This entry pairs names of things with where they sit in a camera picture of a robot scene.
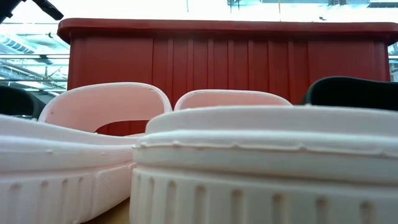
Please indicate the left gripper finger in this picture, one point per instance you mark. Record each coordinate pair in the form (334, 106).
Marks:
(49, 8)

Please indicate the pink slide sandal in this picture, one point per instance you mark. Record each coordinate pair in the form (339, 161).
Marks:
(46, 174)
(248, 174)

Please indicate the red plastic bin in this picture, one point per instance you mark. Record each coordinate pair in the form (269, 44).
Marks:
(217, 62)

